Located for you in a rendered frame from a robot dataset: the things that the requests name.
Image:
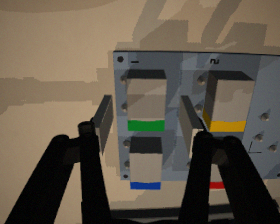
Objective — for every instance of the tan block with blue end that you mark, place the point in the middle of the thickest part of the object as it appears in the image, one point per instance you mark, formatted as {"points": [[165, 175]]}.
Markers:
{"points": [[145, 159]]}

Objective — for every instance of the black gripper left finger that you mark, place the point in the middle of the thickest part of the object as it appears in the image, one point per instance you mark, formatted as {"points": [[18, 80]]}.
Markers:
{"points": [[41, 197]]}

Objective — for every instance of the small grey block with red end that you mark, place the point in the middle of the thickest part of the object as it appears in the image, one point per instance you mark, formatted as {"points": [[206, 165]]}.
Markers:
{"points": [[216, 180]]}

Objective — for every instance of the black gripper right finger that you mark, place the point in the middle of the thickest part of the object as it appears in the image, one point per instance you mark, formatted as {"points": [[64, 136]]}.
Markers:
{"points": [[250, 201]]}

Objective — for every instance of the tan block with yellow end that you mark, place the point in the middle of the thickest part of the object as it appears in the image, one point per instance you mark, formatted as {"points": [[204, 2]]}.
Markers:
{"points": [[227, 100]]}

